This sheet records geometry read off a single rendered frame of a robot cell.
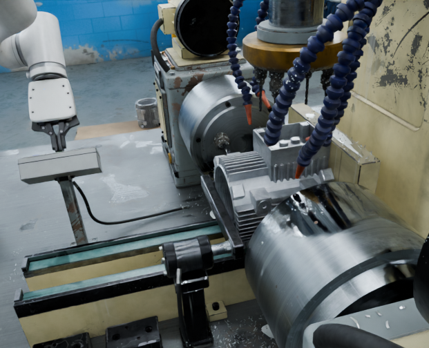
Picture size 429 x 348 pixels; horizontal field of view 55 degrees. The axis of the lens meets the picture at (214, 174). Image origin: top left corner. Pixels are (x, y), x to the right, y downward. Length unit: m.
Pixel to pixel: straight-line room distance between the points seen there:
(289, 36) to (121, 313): 0.60
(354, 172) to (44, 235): 0.84
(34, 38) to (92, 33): 5.23
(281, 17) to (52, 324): 0.69
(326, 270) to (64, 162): 0.66
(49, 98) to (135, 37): 5.32
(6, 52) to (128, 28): 5.24
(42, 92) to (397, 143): 0.77
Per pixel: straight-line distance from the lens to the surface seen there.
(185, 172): 1.29
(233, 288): 0.90
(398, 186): 0.87
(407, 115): 0.83
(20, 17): 0.95
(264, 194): 0.76
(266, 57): 0.69
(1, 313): 1.05
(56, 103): 1.03
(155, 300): 0.87
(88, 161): 0.97
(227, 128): 1.00
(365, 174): 0.75
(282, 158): 0.77
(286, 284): 0.54
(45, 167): 0.99
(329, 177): 0.81
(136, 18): 6.28
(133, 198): 1.30
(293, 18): 0.71
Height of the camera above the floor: 1.49
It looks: 30 degrees down
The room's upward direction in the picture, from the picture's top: 3 degrees counter-clockwise
